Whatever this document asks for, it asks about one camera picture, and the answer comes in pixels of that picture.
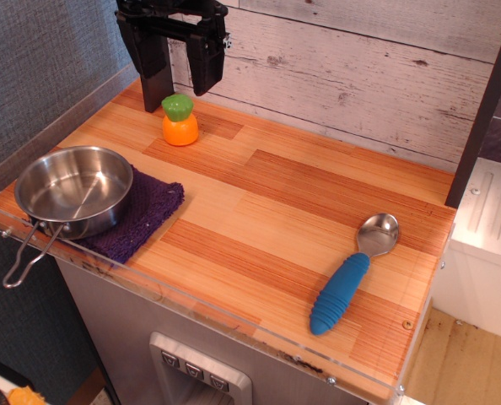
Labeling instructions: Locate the purple knitted cloth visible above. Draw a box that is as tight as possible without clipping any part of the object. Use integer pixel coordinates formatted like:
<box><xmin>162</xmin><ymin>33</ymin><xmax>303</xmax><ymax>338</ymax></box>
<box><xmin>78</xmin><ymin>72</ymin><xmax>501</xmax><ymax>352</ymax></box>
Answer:
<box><xmin>78</xmin><ymin>169</ymin><xmax>185</xmax><ymax>264</ymax></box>

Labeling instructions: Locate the white toy sink cabinet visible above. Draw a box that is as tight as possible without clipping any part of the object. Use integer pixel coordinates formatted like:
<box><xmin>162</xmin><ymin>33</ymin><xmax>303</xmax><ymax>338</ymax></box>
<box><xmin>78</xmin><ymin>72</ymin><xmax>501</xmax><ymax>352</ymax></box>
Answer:
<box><xmin>431</xmin><ymin>159</ymin><xmax>501</xmax><ymax>337</ymax></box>

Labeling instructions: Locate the dark left shelf post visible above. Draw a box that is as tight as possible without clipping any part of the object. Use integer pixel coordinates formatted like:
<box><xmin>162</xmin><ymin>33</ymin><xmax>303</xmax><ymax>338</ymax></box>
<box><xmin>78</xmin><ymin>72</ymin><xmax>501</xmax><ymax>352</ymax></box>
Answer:
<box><xmin>140</xmin><ymin>66</ymin><xmax>175</xmax><ymax>113</ymax></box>

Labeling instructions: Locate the dark shelf post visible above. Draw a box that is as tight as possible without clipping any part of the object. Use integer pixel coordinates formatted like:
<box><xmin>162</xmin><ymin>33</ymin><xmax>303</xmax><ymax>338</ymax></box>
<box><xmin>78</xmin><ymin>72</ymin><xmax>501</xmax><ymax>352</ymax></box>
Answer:
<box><xmin>140</xmin><ymin>66</ymin><xmax>175</xmax><ymax>113</ymax></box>
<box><xmin>445</xmin><ymin>0</ymin><xmax>501</xmax><ymax>208</ymax></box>

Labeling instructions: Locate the yellow toy at corner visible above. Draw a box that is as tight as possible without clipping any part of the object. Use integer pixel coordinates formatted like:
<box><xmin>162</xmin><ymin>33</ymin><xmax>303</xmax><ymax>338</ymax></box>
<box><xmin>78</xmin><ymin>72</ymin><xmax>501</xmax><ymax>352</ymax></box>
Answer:
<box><xmin>7</xmin><ymin>386</ymin><xmax>47</xmax><ymax>405</ymax></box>

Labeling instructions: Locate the stainless steel pot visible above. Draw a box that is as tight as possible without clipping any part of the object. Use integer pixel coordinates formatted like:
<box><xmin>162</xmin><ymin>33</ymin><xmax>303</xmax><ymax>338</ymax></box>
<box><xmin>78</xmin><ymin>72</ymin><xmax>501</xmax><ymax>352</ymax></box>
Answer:
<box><xmin>3</xmin><ymin>146</ymin><xmax>134</xmax><ymax>289</ymax></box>

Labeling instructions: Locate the blue handled metal spoon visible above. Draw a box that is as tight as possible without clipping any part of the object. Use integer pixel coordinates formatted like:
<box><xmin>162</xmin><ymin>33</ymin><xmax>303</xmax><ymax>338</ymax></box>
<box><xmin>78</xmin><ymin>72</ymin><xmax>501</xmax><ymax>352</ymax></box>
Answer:
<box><xmin>310</xmin><ymin>213</ymin><xmax>399</xmax><ymax>336</ymax></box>

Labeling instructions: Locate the dark right shelf post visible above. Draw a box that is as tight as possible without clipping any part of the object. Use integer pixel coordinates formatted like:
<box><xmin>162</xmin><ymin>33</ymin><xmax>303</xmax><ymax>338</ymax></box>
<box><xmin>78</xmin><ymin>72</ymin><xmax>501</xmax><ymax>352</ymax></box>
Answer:
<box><xmin>445</xmin><ymin>0</ymin><xmax>501</xmax><ymax>208</ymax></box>

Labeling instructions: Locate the orange toy carrot green top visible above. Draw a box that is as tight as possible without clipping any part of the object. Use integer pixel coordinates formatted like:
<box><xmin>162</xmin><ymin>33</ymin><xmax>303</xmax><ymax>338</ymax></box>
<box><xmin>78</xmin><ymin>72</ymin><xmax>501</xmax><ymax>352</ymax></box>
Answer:
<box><xmin>161</xmin><ymin>94</ymin><xmax>199</xmax><ymax>146</ymax></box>

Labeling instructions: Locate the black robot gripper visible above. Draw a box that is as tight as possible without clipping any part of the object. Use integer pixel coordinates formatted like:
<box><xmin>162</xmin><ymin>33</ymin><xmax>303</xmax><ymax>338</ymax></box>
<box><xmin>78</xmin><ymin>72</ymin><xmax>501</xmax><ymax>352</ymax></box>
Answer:
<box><xmin>116</xmin><ymin>0</ymin><xmax>229</xmax><ymax>96</ymax></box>

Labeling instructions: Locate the silver toy fridge dispenser panel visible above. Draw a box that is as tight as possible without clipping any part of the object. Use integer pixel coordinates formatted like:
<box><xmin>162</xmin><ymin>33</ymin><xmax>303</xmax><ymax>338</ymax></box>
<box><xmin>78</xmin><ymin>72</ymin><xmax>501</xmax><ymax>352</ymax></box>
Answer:
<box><xmin>149</xmin><ymin>332</ymin><xmax>253</xmax><ymax>404</ymax></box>

